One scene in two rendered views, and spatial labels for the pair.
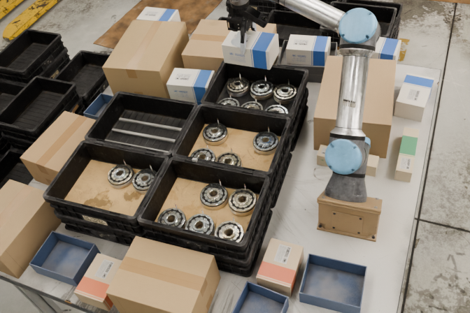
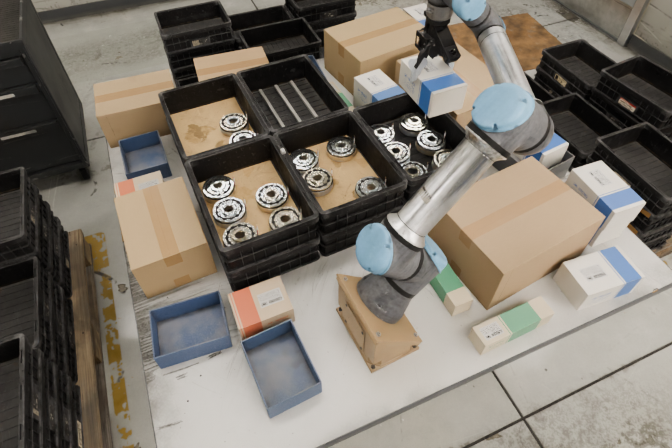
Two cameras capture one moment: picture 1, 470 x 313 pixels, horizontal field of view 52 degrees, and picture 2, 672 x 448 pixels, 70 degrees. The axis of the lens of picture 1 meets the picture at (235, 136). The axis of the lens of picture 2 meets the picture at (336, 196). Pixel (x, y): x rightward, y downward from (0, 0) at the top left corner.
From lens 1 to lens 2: 0.83 m
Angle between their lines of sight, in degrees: 25
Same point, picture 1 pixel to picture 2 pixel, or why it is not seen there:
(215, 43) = not seen: hidden behind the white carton
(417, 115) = (576, 298)
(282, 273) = (249, 312)
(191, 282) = (166, 246)
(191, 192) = (263, 180)
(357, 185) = (389, 298)
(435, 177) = (594, 398)
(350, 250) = (339, 356)
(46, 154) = (209, 69)
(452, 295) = not seen: outside the picture
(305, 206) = not seen: hidden behind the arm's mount
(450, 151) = (645, 391)
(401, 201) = (446, 363)
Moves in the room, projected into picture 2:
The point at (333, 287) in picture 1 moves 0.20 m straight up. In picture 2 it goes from (283, 371) to (276, 339)
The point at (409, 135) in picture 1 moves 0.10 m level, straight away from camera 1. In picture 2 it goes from (534, 309) to (562, 296)
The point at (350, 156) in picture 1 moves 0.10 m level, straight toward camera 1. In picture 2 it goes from (377, 252) to (340, 272)
